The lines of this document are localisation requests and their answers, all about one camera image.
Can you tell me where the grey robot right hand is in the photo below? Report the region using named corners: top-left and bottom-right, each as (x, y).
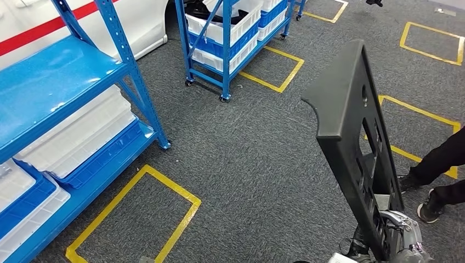
top-left (379, 209), bottom-right (435, 263)

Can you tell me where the black plastic panel part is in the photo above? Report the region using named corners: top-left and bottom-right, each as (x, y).
top-left (300, 39), bottom-right (406, 263)

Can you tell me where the blue wheeled shelf rack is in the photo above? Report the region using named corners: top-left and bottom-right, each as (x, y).
top-left (174, 0), bottom-right (308, 103)

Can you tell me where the blue metal shelf rack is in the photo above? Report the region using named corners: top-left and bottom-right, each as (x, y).
top-left (0, 0), bottom-right (172, 263)

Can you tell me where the person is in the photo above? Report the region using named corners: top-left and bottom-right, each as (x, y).
top-left (396, 126), bottom-right (465, 225)

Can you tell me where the grey floor socket cover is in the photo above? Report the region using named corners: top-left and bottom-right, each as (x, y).
top-left (434, 7), bottom-right (457, 18)

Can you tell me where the yellow floor tape square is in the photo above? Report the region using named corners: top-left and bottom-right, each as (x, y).
top-left (65, 164), bottom-right (202, 263)

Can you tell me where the white car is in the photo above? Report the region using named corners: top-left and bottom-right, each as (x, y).
top-left (0, 0), bottom-right (169, 71)

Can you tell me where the red barrier belt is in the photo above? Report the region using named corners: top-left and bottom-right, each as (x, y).
top-left (0, 0), bottom-right (121, 58)

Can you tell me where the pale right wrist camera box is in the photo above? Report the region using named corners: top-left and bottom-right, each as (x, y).
top-left (328, 253), bottom-right (359, 263)

